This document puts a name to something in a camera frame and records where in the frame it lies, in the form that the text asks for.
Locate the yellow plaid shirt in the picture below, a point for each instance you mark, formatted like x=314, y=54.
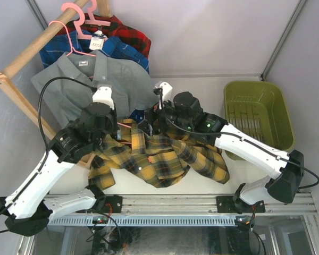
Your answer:
x=159, y=160

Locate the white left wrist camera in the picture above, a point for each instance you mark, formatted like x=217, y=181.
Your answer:
x=104, y=95

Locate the pink wire hanger grey shirt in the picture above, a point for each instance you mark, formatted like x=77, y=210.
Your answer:
x=67, y=43

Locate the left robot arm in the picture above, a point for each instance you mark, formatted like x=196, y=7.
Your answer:
x=27, y=209

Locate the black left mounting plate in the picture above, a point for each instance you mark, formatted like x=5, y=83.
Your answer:
x=111, y=204

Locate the red plaid shirt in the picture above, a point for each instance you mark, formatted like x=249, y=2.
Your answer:
x=90, y=28

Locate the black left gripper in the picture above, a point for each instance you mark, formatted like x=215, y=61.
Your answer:
x=114, y=126

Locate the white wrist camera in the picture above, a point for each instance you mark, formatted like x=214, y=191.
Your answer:
x=104, y=95
x=163, y=90

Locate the white paper price tag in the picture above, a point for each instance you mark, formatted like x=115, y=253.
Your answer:
x=97, y=40

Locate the green plastic basket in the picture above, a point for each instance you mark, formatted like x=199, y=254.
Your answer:
x=258, y=109

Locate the grey slotted cable duct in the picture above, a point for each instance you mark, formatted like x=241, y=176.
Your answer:
x=144, y=221

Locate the blue plaid shirt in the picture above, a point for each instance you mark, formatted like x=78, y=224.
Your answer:
x=125, y=44

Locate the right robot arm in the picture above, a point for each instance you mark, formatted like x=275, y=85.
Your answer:
x=284, y=170

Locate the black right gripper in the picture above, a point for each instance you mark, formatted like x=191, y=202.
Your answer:
x=151, y=115

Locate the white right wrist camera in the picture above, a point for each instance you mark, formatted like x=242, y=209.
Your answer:
x=163, y=90

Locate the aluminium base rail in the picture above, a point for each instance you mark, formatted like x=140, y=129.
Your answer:
x=206, y=204

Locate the black mounting plate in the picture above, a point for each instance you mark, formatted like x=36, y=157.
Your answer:
x=226, y=204
x=111, y=204

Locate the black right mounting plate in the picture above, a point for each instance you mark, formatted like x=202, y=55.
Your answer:
x=226, y=204

